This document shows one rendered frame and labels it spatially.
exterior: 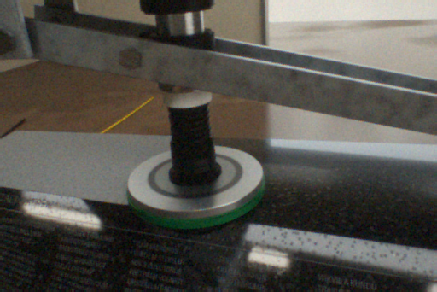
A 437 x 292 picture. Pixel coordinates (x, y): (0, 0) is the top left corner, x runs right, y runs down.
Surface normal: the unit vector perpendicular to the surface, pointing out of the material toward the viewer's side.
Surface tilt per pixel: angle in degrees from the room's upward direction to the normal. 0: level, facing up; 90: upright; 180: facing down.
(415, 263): 45
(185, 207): 0
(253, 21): 90
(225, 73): 90
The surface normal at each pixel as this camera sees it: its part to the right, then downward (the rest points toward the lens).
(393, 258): -0.28, -0.36
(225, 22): -0.36, 0.40
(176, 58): -0.09, 0.41
